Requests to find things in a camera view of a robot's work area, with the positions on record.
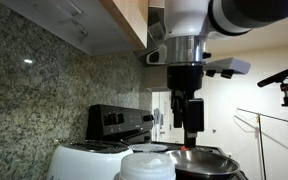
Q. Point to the black stereo camera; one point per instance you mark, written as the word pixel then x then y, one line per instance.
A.
pixel 280 76

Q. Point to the white wipes canister blue label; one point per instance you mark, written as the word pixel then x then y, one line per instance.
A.
pixel 147 168

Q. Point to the black electric stove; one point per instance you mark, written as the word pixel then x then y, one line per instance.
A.
pixel 117 121

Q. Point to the white two-slot toaster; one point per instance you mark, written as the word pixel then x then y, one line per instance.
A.
pixel 84 163

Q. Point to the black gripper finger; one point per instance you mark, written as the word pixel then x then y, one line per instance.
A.
pixel 178 110
pixel 194 116

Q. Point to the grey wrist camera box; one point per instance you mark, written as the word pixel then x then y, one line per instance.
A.
pixel 229 65

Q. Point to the stainless steel frying pan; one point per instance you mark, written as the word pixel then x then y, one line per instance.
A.
pixel 204 163

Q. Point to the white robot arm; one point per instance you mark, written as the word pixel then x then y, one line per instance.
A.
pixel 190 20

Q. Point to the light wooden upper cabinet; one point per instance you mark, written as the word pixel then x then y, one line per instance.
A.
pixel 67 23

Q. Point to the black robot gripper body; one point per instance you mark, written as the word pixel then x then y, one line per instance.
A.
pixel 184 78

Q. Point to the thin stand with white disc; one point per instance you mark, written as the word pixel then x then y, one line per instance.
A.
pixel 260 140

